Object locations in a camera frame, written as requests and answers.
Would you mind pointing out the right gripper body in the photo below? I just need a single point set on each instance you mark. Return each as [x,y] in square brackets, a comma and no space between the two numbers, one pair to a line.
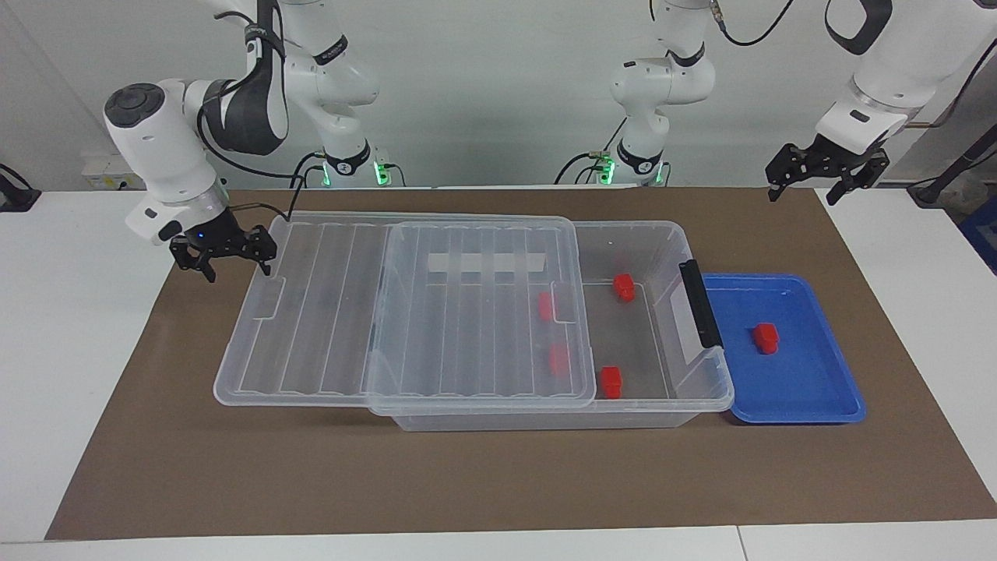
[209,236]

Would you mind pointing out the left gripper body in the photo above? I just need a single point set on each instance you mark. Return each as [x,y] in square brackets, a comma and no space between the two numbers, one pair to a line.
[841,158]

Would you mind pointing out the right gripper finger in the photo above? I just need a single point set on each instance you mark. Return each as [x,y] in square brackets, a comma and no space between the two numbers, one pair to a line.
[262,244]
[192,262]

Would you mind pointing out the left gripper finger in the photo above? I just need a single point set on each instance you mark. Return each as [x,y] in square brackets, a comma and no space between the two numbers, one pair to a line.
[864,175]
[788,167]

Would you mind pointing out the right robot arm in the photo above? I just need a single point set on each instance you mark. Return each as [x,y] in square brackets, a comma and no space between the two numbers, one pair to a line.
[160,148]

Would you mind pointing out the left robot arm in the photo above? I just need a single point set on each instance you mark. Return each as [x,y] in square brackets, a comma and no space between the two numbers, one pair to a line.
[662,82]

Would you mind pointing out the clear plastic box lid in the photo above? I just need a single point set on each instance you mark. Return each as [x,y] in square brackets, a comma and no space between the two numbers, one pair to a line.
[327,312]

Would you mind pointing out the red block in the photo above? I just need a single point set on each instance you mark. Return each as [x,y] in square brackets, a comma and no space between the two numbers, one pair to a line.
[558,361]
[623,287]
[611,382]
[545,307]
[766,338]

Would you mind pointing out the clear plastic storage box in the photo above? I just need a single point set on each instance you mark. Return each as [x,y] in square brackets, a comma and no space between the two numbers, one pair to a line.
[646,343]

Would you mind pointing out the black stand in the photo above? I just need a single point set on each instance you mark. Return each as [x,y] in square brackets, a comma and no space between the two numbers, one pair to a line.
[14,195]
[962,160]

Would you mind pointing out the blue crate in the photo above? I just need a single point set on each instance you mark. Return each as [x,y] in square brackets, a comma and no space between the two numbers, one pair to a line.
[983,234]

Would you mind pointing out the blue plastic tray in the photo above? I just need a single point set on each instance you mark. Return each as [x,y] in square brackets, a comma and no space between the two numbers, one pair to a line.
[802,382]

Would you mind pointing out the white wall socket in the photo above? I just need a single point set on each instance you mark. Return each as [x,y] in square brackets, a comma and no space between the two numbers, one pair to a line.
[109,173]

